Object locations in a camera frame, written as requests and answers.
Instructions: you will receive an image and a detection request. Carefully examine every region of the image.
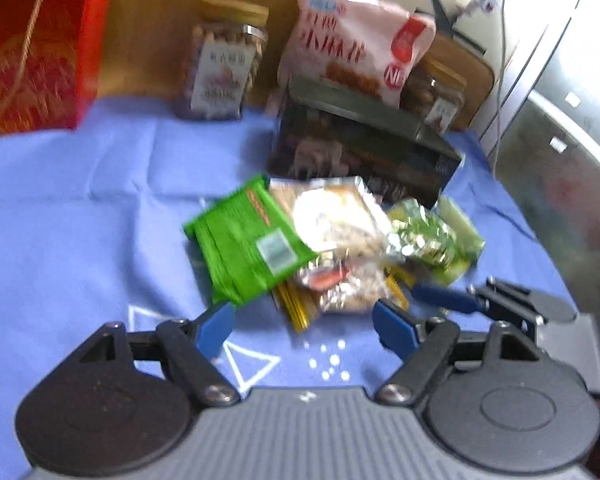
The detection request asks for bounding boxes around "wooden board backdrop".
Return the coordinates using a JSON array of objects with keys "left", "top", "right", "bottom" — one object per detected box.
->
[{"left": 97, "top": 0, "right": 401, "bottom": 106}]

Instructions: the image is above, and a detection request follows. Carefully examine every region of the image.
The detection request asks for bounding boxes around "white cable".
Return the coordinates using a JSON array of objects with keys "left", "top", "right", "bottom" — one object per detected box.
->
[{"left": 469, "top": 0, "right": 514, "bottom": 176}]

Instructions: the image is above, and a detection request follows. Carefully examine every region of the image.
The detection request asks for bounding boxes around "left nut jar gold lid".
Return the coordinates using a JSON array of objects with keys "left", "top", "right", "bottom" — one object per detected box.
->
[{"left": 173, "top": 0, "right": 271, "bottom": 123}]

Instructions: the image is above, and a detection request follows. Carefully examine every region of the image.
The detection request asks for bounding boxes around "pink twisted-dough snack bag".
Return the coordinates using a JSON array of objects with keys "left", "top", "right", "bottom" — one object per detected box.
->
[{"left": 277, "top": 0, "right": 437, "bottom": 107}]

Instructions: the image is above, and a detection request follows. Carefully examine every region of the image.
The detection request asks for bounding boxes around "black sheep storage box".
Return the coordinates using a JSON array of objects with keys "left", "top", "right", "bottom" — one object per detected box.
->
[{"left": 268, "top": 76, "right": 463, "bottom": 208}]

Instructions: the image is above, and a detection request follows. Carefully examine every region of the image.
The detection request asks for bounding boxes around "right nut jar gold lid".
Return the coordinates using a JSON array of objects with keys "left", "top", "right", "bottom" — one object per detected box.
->
[{"left": 398, "top": 56, "right": 470, "bottom": 136}]

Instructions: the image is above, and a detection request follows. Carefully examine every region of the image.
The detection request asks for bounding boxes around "red gift bag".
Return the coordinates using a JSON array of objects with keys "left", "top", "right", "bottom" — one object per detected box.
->
[{"left": 0, "top": 0, "right": 110, "bottom": 136}]

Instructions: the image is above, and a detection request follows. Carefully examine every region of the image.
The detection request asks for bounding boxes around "gold mooncake packet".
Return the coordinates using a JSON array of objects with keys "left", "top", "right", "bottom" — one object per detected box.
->
[{"left": 272, "top": 281, "right": 322, "bottom": 333}]

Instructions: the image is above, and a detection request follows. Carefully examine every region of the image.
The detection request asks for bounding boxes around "nut jar gold lid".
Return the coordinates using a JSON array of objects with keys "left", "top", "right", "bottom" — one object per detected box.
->
[
  {"left": 173, "top": 0, "right": 271, "bottom": 123},
  {"left": 398, "top": 56, "right": 470, "bottom": 136}
]

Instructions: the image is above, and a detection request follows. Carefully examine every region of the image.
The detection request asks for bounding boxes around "clear cake packet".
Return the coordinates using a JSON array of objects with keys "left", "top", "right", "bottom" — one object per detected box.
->
[{"left": 268, "top": 177, "right": 391, "bottom": 258}]

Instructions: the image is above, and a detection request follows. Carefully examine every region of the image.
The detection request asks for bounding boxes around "brown cushion board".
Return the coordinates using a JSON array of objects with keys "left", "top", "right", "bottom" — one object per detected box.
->
[{"left": 420, "top": 32, "right": 495, "bottom": 130}]

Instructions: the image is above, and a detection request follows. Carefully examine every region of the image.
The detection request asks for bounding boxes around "blue printed tablecloth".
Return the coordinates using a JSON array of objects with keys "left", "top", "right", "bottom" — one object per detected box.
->
[{"left": 0, "top": 98, "right": 578, "bottom": 479}]

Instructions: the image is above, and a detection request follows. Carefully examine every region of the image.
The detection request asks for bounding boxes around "red spicy snack packet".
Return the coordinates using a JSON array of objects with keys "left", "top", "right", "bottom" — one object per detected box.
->
[{"left": 294, "top": 252, "right": 356, "bottom": 292}]

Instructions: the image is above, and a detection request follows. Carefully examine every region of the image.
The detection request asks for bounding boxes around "green pea snack packet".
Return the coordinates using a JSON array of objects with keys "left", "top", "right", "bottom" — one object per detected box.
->
[{"left": 387, "top": 196, "right": 486, "bottom": 286}]

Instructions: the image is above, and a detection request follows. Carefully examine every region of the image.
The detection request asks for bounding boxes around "green tea snack packet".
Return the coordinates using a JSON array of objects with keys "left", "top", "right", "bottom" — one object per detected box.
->
[{"left": 183, "top": 174, "right": 317, "bottom": 307}]

